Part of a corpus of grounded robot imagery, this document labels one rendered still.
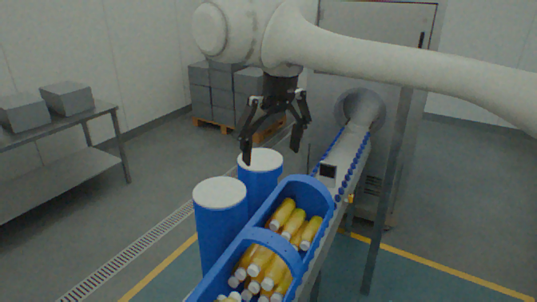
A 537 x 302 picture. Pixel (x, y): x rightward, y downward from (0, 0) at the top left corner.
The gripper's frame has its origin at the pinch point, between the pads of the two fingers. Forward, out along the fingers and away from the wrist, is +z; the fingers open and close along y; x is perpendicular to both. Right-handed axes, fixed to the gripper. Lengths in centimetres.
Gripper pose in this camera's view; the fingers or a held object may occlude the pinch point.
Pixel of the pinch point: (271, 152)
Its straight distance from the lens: 78.3
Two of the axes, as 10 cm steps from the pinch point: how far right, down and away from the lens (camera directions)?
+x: -5.2, -5.0, 7.0
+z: -0.9, 8.4, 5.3
